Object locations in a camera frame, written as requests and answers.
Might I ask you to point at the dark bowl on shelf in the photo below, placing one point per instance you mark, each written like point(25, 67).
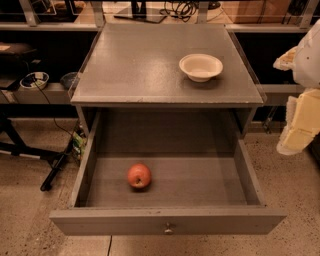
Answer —
point(69, 79)

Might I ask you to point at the white bowl on shelf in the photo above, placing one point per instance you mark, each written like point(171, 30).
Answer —
point(35, 80)

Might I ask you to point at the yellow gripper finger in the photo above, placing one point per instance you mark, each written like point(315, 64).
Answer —
point(286, 61)
point(302, 122)

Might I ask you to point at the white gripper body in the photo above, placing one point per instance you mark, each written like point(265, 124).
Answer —
point(309, 63)

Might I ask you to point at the metal drawer knob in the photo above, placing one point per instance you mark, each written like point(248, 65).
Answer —
point(169, 229)

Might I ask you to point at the red apple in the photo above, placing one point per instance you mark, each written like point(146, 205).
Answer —
point(139, 176)

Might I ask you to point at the open grey top drawer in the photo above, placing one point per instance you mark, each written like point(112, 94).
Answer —
point(202, 179)

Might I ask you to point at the grey cabinet with counter top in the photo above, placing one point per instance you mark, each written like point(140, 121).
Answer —
point(137, 65)

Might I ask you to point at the cardboard box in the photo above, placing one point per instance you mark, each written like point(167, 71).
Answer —
point(256, 11)

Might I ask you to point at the white paper bowl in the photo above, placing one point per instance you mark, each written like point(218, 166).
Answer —
point(200, 67)

